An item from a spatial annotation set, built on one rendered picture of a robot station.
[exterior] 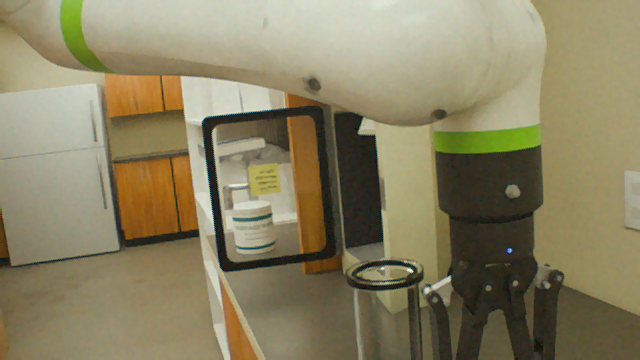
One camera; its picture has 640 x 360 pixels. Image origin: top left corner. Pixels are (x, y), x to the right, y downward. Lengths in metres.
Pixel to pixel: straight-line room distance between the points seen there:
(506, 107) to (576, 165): 0.85
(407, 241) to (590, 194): 0.41
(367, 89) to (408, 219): 0.83
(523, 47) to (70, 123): 5.66
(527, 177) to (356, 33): 0.20
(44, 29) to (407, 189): 0.77
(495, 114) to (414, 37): 0.15
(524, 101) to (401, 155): 0.69
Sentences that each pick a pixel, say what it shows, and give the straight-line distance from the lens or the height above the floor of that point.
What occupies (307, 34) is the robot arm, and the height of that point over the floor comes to 1.45.
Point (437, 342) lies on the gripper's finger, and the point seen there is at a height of 1.18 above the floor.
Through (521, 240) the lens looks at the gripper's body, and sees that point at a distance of 0.47.
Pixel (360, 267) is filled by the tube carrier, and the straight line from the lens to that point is 0.78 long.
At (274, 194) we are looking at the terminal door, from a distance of 1.37.
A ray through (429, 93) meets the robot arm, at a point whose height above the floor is 1.40.
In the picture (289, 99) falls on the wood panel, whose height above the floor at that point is 1.41.
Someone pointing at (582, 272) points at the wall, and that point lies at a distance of 1.32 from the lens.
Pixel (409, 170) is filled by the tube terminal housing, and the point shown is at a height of 1.24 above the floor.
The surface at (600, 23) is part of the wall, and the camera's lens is 1.20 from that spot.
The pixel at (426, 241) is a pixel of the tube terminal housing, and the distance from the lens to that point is 1.17.
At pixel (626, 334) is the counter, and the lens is 1.11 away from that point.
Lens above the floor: 1.41
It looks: 8 degrees down
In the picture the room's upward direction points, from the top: 5 degrees counter-clockwise
